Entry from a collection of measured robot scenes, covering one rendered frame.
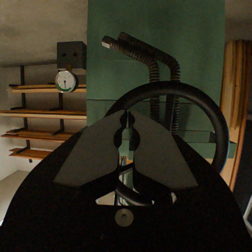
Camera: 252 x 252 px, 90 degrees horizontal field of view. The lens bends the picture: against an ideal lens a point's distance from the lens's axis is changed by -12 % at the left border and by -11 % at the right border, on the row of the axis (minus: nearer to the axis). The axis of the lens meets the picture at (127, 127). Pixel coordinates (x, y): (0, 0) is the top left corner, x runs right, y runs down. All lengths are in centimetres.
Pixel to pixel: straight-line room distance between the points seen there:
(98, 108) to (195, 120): 32
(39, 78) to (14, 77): 74
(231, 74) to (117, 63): 163
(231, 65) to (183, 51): 146
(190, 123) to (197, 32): 29
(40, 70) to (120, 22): 334
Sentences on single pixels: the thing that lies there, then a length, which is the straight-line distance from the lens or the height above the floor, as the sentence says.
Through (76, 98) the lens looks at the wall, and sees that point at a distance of 327.
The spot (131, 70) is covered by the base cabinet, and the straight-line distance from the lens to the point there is 46.
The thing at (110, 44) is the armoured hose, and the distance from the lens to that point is 38.
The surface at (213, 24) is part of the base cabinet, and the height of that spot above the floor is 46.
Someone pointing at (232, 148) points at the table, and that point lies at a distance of 61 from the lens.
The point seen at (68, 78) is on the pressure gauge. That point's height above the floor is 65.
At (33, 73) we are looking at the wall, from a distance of 387.
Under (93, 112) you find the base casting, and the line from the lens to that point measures 48.
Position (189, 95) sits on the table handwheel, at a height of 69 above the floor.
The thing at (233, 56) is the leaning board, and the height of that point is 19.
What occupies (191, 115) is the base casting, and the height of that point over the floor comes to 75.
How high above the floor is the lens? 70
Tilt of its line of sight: 12 degrees up
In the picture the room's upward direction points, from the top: 178 degrees counter-clockwise
